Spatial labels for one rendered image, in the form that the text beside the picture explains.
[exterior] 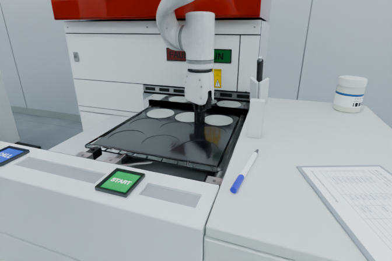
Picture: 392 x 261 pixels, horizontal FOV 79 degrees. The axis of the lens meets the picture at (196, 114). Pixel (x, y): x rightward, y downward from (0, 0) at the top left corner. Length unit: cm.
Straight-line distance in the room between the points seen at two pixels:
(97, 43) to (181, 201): 86
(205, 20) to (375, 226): 56
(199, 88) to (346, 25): 183
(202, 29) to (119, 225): 51
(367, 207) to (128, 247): 34
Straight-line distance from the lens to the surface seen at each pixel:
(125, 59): 103
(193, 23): 69
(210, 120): 80
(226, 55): 86
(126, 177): 41
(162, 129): 74
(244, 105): 87
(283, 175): 43
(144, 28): 97
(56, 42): 347
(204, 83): 69
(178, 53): 91
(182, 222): 33
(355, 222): 37
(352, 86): 78
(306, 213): 37
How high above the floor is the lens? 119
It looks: 20 degrees down
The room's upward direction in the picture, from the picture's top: straight up
